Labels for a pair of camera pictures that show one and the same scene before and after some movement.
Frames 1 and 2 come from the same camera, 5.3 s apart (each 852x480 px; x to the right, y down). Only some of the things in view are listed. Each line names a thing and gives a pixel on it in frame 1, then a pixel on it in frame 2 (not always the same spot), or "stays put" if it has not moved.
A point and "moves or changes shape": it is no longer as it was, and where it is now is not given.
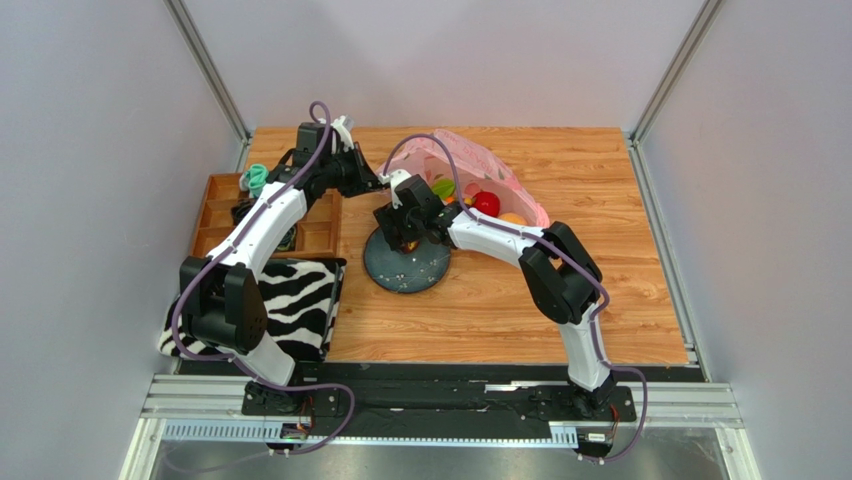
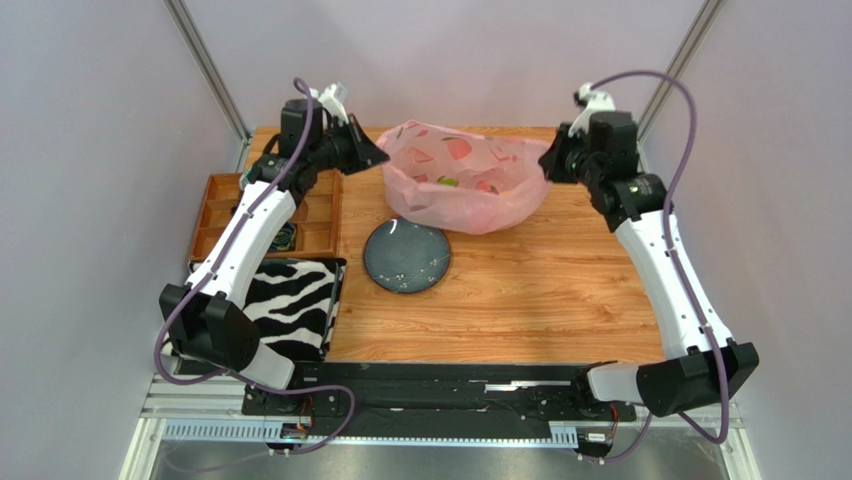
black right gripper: (391, 226) to (564, 158)
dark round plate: (408, 272) stays put
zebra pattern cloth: (301, 298) stays put
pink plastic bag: (444, 155) moves or changes shape
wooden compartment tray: (318, 233) stays put
